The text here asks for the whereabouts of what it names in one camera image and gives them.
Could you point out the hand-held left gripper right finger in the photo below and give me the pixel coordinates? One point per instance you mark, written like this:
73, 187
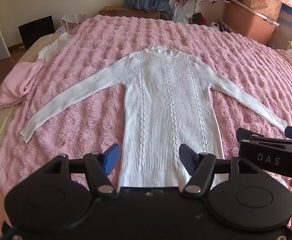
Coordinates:
187, 158

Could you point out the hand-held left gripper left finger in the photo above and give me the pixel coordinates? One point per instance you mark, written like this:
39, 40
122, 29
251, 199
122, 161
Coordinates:
111, 158

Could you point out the white knit sweater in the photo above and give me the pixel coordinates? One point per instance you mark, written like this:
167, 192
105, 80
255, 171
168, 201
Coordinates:
161, 105

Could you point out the dark red clothes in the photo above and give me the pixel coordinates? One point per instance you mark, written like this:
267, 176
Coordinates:
199, 18

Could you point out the blue storage bag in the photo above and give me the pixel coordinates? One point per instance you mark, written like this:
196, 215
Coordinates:
289, 27

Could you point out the pink storage box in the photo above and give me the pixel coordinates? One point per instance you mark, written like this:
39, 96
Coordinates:
245, 25

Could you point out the pink fluffy blanket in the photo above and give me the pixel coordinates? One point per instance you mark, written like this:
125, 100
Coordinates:
86, 45

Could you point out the pink garment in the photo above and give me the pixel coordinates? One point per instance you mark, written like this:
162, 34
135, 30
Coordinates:
18, 85

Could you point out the white garment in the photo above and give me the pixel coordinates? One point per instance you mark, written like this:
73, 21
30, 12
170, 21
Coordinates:
53, 46

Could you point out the white plastic bag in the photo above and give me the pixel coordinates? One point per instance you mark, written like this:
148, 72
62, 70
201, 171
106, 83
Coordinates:
180, 13

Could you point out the white paper bag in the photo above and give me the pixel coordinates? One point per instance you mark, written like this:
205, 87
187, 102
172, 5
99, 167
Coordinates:
72, 21

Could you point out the cardboard box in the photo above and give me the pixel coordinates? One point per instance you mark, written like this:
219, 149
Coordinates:
131, 12

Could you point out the black panel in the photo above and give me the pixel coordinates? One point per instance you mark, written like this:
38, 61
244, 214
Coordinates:
36, 31

